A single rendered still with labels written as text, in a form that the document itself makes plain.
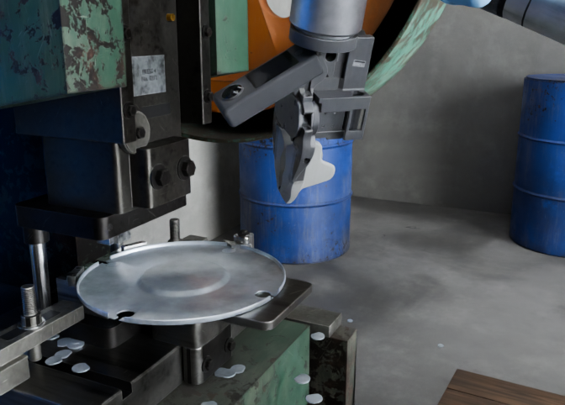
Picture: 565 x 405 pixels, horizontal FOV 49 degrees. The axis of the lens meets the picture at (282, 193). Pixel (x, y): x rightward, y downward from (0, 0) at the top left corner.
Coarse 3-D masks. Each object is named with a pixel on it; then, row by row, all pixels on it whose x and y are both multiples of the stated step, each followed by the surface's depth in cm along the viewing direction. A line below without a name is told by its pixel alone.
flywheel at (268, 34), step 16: (256, 0) 114; (368, 0) 102; (384, 0) 100; (400, 0) 103; (256, 16) 115; (272, 16) 113; (368, 16) 102; (384, 16) 101; (400, 16) 108; (256, 32) 115; (272, 32) 114; (288, 32) 113; (368, 32) 103; (384, 32) 107; (256, 48) 116; (272, 48) 115; (256, 64) 117; (224, 80) 117
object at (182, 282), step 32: (128, 256) 97; (160, 256) 97; (192, 256) 97; (224, 256) 97; (256, 256) 97; (96, 288) 85; (128, 288) 85; (160, 288) 84; (192, 288) 84; (224, 288) 85; (256, 288) 85; (128, 320) 76; (160, 320) 75; (192, 320) 75
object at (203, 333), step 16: (288, 288) 86; (304, 288) 86; (272, 304) 81; (288, 304) 81; (224, 320) 79; (240, 320) 78; (256, 320) 77; (272, 320) 77; (160, 336) 87; (176, 336) 86; (192, 336) 84; (208, 336) 87; (224, 336) 91; (192, 352) 85; (208, 352) 87; (224, 352) 92; (192, 368) 86; (208, 368) 86; (192, 384) 86
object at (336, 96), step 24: (312, 48) 62; (336, 48) 62; (360, 48) 65; (336, 72) 67; (360, 72) 67; (288, 96) 68; (312, 96) 65; (336, 96) 66; (360, 96) 67; (288, 120) 68; (312, 120) 66; (336, 120) 69
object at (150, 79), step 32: (128, 0) 78; (160, 0) 84; (160, 32) 85; (160, 64) 85; (160, 96) 86; (160, 128) 87; (64, 160) 84; (96, 160) 81; (128, 160) 82; (160, 160) 83; (192, 160) 88; (64, 192) 85; (96, 192) 82; (128, 192) 82; (160, 192) 84
